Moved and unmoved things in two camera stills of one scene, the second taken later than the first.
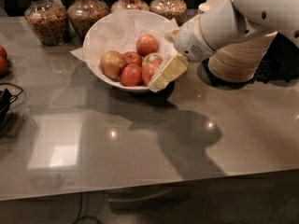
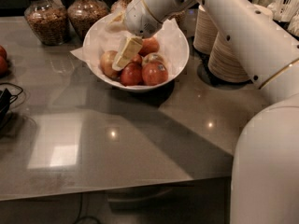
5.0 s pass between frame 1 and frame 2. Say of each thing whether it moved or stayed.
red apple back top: stayed
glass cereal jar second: stayed
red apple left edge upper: stayed
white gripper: moved
